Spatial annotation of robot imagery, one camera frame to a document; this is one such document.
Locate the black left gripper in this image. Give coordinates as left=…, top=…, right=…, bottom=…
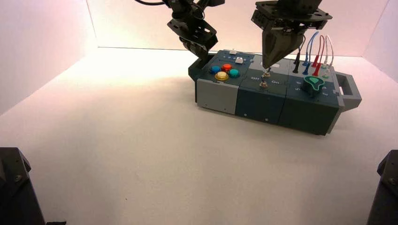
left=167, top=15, right=218, bottom=61

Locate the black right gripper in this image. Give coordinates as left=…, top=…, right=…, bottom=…
left=251, top=0, right=333, bottom=70

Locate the blue grey control box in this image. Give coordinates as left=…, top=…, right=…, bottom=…
left=188, top=49, right=362, bottom=136

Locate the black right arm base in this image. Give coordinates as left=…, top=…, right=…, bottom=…
left=367, top=150, right=398, bottom=225

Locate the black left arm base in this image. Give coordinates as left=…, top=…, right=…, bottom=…
left=0, top=147, right=46, bottom=225

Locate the dark rotary knob green top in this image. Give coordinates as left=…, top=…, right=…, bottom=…
left=301, top=75, right=325, bottom=98

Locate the black jumper cable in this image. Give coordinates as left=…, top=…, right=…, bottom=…
left=293, top=34, right=307, bottom=74

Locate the blue jumper cable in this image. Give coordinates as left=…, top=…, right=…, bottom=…
left=302, top=31, right=320, bottom=76

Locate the red jumper cable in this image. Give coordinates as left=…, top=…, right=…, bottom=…
left=312, top=35, right=326, bottom=77

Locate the white jumper cable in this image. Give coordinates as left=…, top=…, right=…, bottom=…
left=321, top=35, right=335, bottom=78

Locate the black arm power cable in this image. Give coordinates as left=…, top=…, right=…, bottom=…
left=134, top=0, right=170, bottom=6

